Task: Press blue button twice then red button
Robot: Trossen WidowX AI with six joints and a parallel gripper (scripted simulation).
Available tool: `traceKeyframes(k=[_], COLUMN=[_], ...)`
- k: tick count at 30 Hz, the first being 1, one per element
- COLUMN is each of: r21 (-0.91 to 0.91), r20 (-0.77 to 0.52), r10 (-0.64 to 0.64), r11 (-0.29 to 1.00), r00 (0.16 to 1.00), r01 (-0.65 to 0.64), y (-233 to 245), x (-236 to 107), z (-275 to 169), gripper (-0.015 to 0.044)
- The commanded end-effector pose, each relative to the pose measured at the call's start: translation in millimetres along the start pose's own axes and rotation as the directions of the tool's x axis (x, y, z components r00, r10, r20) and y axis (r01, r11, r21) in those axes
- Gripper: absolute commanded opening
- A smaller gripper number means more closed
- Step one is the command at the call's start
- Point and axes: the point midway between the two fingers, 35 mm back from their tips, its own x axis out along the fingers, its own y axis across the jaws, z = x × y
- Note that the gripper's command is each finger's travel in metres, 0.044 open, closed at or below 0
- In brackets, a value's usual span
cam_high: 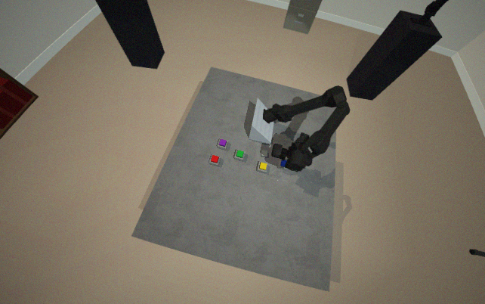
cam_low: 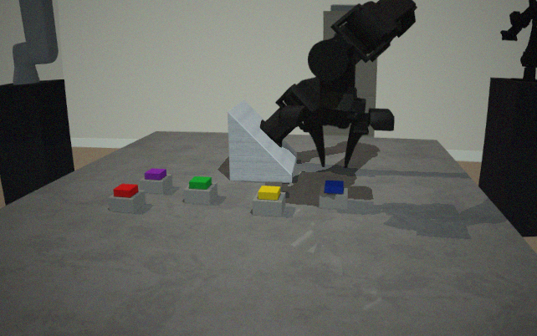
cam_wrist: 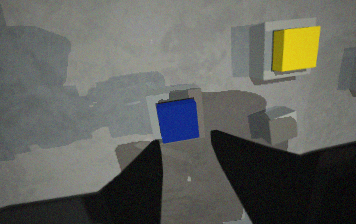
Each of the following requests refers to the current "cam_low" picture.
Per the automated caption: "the blue button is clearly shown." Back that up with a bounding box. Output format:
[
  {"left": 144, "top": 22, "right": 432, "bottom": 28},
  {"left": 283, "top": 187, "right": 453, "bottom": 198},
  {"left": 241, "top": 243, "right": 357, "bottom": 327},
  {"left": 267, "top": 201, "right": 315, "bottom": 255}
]
[{"left": 320, "top": 181, "right": 348, "bottom": 210}]

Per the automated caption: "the yellow button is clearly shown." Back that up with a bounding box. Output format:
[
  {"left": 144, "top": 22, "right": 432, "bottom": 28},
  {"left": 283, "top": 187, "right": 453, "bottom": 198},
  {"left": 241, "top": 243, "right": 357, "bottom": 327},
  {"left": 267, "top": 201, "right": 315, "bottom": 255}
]
[{"left": 253, "top": 186, "right": 286, "bottom": 217}]

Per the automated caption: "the green button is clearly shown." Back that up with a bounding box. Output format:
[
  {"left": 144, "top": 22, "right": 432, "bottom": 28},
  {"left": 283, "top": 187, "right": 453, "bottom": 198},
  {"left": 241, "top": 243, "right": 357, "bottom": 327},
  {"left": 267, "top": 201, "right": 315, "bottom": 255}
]
[{"left": 183, "top": 176, "right": 217, "bottom": 205}]

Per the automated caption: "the purple button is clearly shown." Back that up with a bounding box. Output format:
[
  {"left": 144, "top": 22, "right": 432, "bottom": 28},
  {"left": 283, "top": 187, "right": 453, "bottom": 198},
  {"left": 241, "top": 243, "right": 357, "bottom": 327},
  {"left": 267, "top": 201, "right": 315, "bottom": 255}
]
[{"left": 140, "top": 168, "right": 173, "bottom": 194}]

